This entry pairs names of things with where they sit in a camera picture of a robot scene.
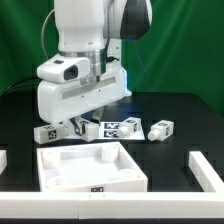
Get grey cable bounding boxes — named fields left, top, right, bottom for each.
left=40, top=9, right=56, bottom=61

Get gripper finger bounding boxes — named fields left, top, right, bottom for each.
left=70, top=118, right=83, bottom=135
left=91, top=108, right=103, bottom=122

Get white marker sheet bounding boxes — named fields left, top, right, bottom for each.
left=62, top=120, right=146, bottom=141

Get black cables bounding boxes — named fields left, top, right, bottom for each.
left=2, top=77, right=41, bottom=96

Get white square tabletop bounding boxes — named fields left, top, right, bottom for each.
left=37, top=142, right=148, bottom=192

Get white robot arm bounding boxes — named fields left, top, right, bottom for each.
left=37, top=0, right=152, bottom=124

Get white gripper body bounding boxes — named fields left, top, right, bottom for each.
left=37, top=65, right=126, bottom=124

